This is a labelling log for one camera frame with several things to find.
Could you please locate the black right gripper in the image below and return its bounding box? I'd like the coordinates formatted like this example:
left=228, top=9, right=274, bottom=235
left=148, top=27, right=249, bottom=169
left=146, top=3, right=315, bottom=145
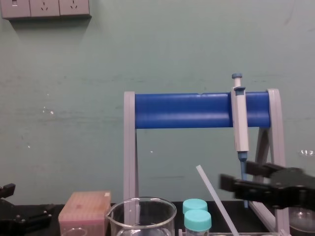
left=219, top=160, right=315, bottom=210

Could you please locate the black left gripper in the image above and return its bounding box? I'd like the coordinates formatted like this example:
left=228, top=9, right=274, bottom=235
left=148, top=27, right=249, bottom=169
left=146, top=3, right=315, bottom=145
left=0, top=183, right=56, bottom=236

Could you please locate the clear glass stirring rod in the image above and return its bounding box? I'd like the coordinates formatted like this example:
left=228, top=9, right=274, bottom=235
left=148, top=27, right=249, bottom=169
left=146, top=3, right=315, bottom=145
left=195, top=165, right=240, bottom=236

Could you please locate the clear plastic tube rack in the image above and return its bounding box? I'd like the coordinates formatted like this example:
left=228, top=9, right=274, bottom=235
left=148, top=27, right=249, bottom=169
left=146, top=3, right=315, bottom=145
left=177, top=228, right=278, bottom=236

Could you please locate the white and blue pipette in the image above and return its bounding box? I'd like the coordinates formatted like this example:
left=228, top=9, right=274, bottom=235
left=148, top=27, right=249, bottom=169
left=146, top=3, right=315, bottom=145
left=230, top=72, right=250, bottom=209

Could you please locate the pink pipette tip box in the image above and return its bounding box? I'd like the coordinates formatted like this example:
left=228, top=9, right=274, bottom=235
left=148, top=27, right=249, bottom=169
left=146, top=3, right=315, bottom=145
left=58, top=191, right=112, bottom=236

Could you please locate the clear round glass flask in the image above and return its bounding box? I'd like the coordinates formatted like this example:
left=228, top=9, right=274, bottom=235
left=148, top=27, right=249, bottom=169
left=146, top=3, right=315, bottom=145
left=287, top=148, right=315, bottom=236

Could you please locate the vial with teal cap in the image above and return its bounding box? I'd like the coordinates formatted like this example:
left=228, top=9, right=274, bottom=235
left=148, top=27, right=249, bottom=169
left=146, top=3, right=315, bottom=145
left=182, top=199, right=208, bottom=215
left=184, top=209, right=213, bottom=236

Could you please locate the large clear glass beaker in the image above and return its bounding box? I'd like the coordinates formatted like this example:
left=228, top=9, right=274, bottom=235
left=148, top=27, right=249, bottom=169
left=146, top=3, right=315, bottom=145
left=105, top=196, right=178, bottom=236

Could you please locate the grey stand with blue bar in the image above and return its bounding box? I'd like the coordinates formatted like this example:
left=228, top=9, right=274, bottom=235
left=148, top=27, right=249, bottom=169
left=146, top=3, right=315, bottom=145
left=123, top=88, right=291, bottom=236

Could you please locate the grey wall socket panel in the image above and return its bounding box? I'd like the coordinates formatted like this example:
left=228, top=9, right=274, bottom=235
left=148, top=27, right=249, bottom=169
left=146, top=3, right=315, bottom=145
left=0, top=0, right=93, bottom=21

